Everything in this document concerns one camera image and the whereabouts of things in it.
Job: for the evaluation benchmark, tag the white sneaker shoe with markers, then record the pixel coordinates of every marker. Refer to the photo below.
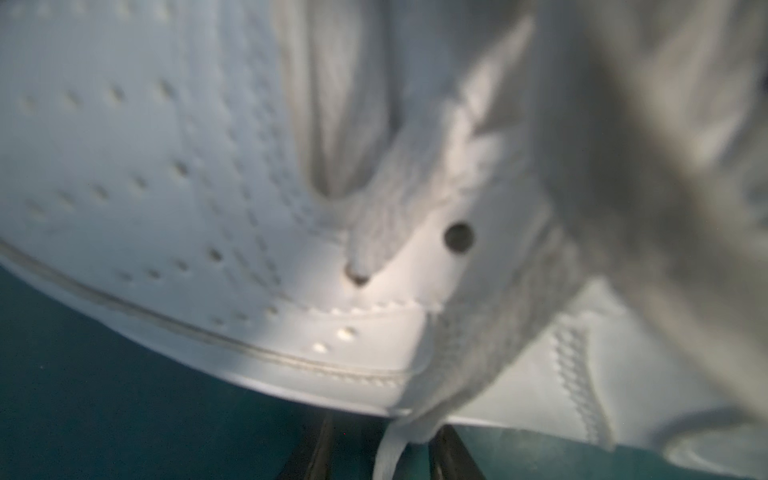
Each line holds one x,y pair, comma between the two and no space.
186,173

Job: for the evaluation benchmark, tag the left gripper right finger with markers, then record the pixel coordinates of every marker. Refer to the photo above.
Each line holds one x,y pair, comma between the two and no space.
450,459

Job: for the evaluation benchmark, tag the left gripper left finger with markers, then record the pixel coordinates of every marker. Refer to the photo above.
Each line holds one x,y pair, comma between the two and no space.
311,459

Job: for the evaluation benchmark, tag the white shoelace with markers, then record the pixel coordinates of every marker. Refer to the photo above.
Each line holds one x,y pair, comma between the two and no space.
646,130

